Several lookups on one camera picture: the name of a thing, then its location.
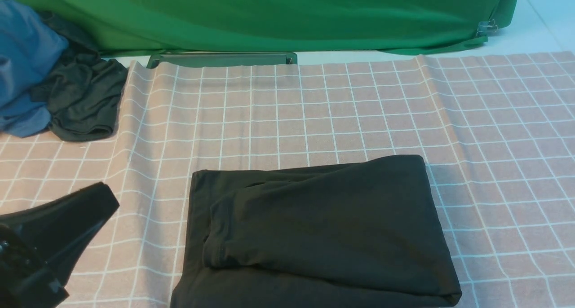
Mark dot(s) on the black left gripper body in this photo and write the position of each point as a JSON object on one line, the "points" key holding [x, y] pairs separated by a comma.
{"points": [[25, 279]]}

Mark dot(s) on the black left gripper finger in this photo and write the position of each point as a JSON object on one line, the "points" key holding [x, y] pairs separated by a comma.
{"points": [[59, 231]]}

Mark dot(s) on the dark gray long-sleeve shirt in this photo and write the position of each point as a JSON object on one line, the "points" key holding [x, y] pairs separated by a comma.
{"points": [[348, 235]]}

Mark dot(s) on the teal metal rail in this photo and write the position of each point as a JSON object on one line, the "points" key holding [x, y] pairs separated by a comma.
{"points": [[222, 59]]}

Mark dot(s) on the green backdrop cloth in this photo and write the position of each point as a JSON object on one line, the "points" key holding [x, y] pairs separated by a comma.
{"points": [[403, 27]]}

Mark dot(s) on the metal binder clip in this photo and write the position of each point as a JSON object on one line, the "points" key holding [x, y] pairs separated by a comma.
{"points": [[487, 28]]}

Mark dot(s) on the blue crumpled garment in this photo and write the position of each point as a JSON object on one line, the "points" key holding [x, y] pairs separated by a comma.
{"points": [[29, 49]]}

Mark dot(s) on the dark crumpled garment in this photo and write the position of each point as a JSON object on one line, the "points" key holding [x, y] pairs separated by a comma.
{"points": [[82, 92]]}

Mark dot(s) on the pink checkered tablecloth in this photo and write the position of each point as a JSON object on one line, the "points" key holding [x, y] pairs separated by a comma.
{"points": [[497, 132]]}

